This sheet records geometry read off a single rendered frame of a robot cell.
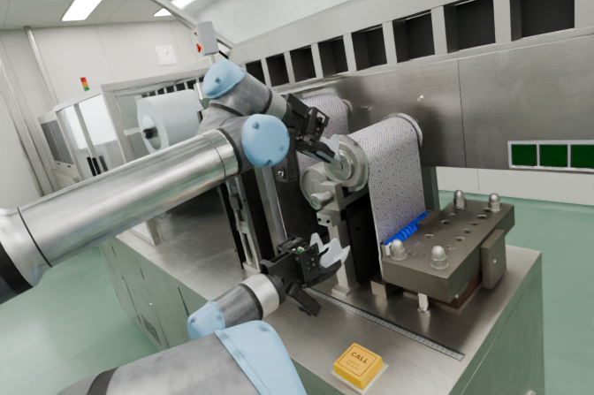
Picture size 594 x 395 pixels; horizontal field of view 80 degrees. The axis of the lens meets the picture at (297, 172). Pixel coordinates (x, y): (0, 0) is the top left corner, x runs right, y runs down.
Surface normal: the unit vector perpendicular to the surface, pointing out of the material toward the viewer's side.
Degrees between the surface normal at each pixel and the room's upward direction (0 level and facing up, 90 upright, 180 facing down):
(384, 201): 90
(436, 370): 0
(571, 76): 90
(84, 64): 90
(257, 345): 10
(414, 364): 0
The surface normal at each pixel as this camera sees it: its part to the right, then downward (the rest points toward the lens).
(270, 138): 0.61, 0.09
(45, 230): 0.49, -0.19
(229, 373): -0.08, -0.79
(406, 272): -0.72, 0.32
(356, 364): -0.20, -0.95
